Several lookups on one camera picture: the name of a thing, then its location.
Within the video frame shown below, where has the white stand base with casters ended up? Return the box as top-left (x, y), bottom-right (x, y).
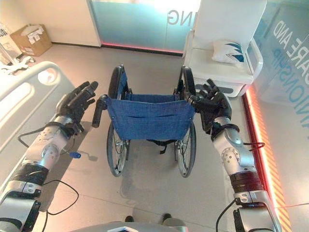
top-left (0, 56), bottom-right (36, 75)

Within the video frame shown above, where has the brown cardboard box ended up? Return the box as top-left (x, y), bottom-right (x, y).
top-left (10, 23), bottom-right (53, 57)

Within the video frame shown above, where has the white armchair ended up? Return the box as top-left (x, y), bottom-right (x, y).
top-left (182, 0), bottom-right (267, 98)

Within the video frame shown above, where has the frosted glass partition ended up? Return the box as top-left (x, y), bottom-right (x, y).
top-left (86, 0), bottom-right (202, 54)

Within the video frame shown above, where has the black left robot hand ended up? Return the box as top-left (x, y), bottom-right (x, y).
top-left (56, 81), bottom-right (99, 134)

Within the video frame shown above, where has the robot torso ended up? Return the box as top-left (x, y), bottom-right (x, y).
top-left (79, 220), bottom-right (194, 232)

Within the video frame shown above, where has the glass panel with lettering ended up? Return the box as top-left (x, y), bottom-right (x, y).
top-left (246, 0), bottom-right (309, 131)

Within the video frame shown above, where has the black cable with blue plug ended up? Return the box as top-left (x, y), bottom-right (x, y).
top-left (17, 128), bottom-right (81, 232)

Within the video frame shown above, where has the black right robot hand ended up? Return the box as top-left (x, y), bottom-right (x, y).
top-left (187, 78), bottom-right (233, 134)

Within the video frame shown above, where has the red striped floor strip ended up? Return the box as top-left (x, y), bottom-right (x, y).
top-left (242, 85), bottom-right (309, 218)

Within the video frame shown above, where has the white pillow with blue print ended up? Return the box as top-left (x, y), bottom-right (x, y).
top-left (211, 40), bottom-right (248, 64)

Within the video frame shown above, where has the white hospital bed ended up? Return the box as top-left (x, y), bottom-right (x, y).
top-left (0, 60), bottom-right (77, 155)

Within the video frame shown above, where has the blue fabric wheelchair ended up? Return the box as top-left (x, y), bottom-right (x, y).
top-left (92, 64), bottom-right (198, 178)

